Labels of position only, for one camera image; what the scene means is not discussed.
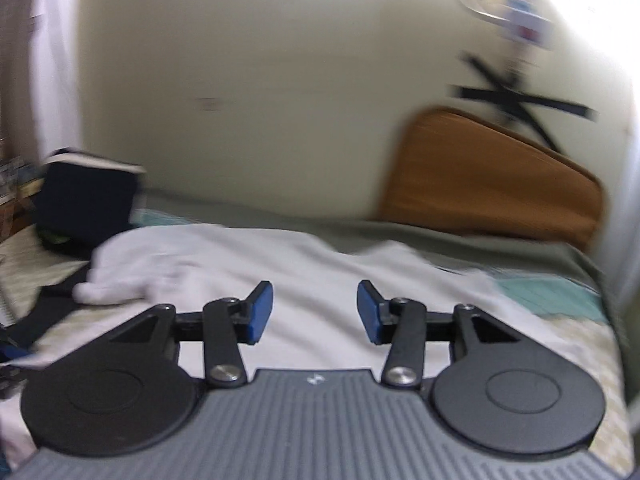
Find dark cloth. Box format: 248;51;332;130
0;264;98;363

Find zigzag patterned bedsheet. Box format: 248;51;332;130
0;192;632;466

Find white shirt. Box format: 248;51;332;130
72;222;568;376

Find dark navy pouch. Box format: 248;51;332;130
32;148;147;252

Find white window frame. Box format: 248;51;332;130
602;145;640;411

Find brown cushion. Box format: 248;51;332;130
377;105;606;253

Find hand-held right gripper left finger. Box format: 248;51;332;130
107;280;274;389

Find black tape cross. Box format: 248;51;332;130
450;51;599;155

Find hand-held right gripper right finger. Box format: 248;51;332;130
356;280;521;389

